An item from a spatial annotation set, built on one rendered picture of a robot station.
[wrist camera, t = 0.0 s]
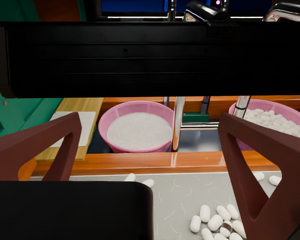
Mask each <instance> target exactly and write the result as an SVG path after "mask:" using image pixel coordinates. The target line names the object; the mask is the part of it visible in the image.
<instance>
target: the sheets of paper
mask: <svg viewBox="0 0 300 240"><path fill-rule="evenodd" d="M72 112H74V111H57V112H56V113H55V114H53V116H52V118H51V120H54V119H56V118H59V117H62V116H64V115H67V114H70V113H72ZM78 114H79V117H80V121H81V125H82V131H81V136H80V141H79V145H78V146H86V144H87V142H88V138H89V134H90V130H91V127H92V124H93V121H94V118H95V114H96V113H95V112H78ZM63 140H64V137H63V138H62V139H60V140H59V141H57V142H56V143H54V144H53V145H51V146H50V147H60V146H61V144H62V142H63Z"/></svg>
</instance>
